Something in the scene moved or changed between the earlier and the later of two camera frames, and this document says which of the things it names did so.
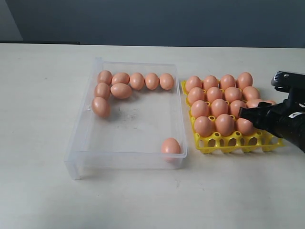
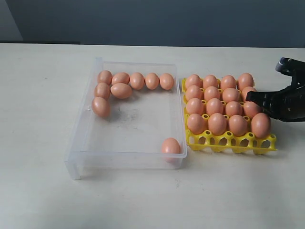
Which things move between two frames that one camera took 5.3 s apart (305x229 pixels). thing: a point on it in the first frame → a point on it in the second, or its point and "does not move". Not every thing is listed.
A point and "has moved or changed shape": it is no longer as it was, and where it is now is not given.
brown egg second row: x=254 y=102 has moved or changed shape
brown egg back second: x=120 y=78 does not move
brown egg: x=232 y=93 has moved or changed shape
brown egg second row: x=203 y=126 → x=196 y=123
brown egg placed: x=227 y=81 does not move
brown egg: x=196 y=94 has moved or changed shape
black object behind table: x=4 y=43 does not move
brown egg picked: x=244 y=80 does not move
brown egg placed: x=210 y=81 does not move
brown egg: x=213 y=93 has moved or changed shape
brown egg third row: x=219 y=107 has moved or changed shape
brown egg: x=199 y=108 has moved or changed shape
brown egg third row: x=245 y=126 → x=237 y=125
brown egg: x=235 y=107 has moved or changed shape
